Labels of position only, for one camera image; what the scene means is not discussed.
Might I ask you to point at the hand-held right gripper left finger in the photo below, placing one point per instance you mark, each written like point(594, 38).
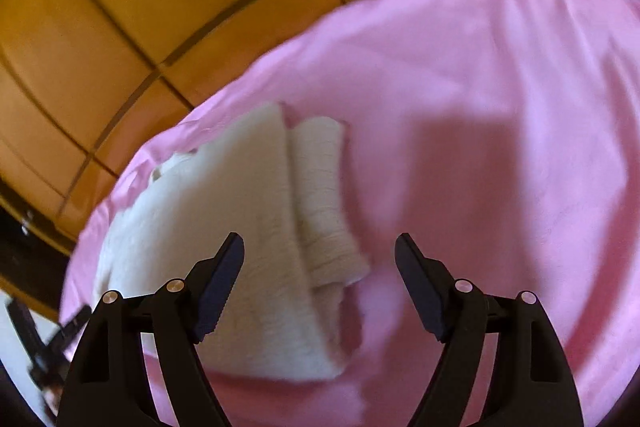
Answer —
point(220, 292)

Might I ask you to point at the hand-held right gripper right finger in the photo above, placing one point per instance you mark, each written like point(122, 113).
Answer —
point(420, 292)

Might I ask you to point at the white knit sweater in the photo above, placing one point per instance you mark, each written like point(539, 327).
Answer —
point(240, 207)

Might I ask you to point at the pink bed sheet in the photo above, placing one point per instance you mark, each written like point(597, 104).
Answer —
point(475, 107)

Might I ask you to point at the dark wooden bed frame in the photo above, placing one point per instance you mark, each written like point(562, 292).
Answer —
point(30, 257)

